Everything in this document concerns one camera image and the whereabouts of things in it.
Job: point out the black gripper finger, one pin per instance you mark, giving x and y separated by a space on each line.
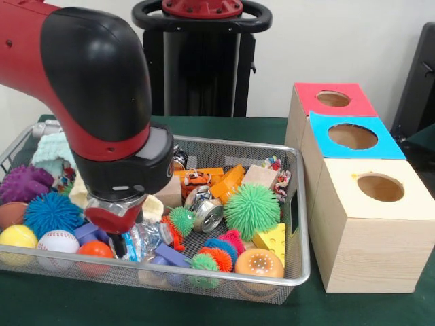
120 246

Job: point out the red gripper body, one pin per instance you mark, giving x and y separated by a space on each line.
112 222

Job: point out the cream knitted cloth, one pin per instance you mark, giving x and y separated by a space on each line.
153 208

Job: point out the mint green cloth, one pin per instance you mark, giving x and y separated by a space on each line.
51 149

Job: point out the purple spiky ball with eyes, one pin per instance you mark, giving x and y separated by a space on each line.
23 183

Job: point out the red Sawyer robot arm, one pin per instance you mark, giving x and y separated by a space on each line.
85 85

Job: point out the wooden box with three holes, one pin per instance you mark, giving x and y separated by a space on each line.
370 251

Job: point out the red orange ball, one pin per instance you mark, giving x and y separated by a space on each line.
95 249

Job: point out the white baseball toy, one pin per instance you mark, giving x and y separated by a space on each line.
57 241

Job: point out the plain blue spiky ball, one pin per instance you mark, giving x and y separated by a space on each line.
51 214

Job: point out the dark green table cloth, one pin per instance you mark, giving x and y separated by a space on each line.
102 305

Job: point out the crushed silver drink can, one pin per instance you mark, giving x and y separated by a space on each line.
207 212

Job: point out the yellow ball toy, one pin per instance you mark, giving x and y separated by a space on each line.
18 236

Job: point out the plain green spiky ball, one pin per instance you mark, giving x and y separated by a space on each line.
251 210

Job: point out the toy burger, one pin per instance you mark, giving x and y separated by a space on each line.
260 263

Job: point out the yellow toy cheese wedge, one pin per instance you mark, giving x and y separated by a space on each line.
272 239

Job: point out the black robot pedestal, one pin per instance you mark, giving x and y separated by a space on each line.
204 68

